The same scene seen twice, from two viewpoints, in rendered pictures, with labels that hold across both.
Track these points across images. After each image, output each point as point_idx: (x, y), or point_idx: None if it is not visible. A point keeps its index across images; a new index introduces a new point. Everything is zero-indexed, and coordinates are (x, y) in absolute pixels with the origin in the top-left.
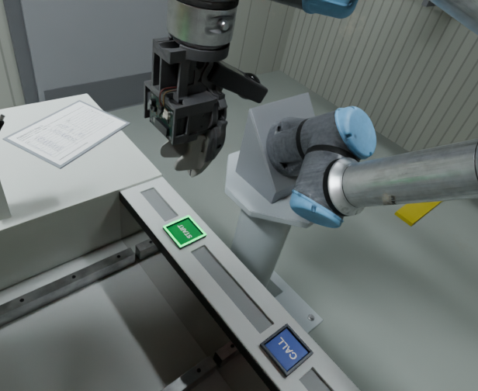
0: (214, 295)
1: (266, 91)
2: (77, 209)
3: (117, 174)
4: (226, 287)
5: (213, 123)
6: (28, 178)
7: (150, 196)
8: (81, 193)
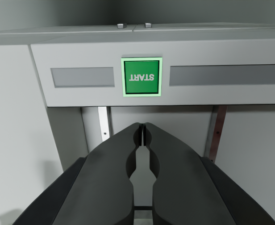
0: (229, 96)
1: None
2: (60, 145)
3: (17, 99)
4: (230, 77)
5: None
6: (10, 169)
7: (65, 78)
8: (42, 142)
